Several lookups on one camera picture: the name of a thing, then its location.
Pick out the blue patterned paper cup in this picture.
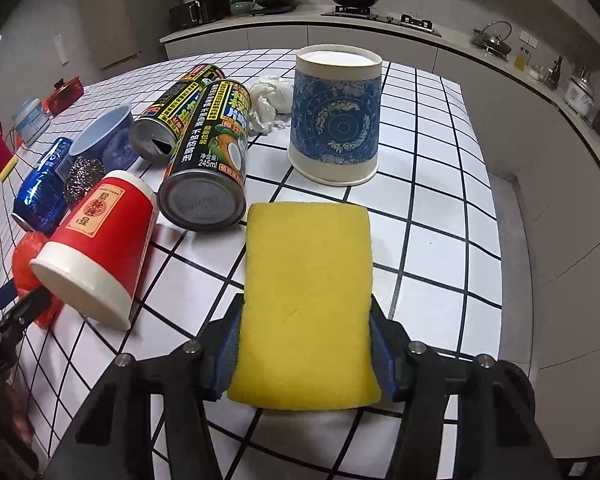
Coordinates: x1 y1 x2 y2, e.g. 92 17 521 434
286 44 382 187

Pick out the steel wool scrubber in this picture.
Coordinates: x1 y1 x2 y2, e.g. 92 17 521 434
64 156 107 207

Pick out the white plastic tub blue label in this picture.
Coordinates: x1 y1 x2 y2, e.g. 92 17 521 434
11 98 51 147

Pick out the orange plastic bag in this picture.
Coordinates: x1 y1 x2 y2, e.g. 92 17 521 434
11 231 63 330

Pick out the gas stove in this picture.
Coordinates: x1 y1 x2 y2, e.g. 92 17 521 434
321 4 442 36

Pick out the black toaster oven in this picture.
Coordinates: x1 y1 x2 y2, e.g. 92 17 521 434
169 0 231 31

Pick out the blue plastic bowl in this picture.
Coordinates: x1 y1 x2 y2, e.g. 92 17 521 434
69 103 141 171

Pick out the yellow sponge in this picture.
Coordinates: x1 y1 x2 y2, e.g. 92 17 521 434
226 201 382 411

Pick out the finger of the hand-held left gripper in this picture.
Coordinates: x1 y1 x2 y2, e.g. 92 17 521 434
0 284 52 343

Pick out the red paper cup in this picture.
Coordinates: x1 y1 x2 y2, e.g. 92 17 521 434
30 170 160 331

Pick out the white rice cooker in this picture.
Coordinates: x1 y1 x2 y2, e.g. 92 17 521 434
564 67 596 118

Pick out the crumpled white tissue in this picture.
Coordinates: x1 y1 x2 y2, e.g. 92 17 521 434
243 72 297 136

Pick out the blue drink can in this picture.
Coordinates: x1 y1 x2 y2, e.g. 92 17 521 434
11 136 76 235

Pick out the tall beige cabinet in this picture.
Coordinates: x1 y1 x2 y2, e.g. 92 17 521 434
82 0 143 71

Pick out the white grid tablecloth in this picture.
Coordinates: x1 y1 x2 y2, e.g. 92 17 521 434
0 49 503 480

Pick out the red pot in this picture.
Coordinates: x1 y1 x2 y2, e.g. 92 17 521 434
44 77 85 117

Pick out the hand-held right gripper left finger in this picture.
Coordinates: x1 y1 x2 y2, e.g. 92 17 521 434
45 292 246 480

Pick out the black drink can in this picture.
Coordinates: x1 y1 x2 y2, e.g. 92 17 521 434
129 63 226 162
157 79 252 232

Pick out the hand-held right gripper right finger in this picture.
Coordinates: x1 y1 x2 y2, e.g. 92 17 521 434
367 292 561 480

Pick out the metal kettle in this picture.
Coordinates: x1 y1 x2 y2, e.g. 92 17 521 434
472 21 512 56

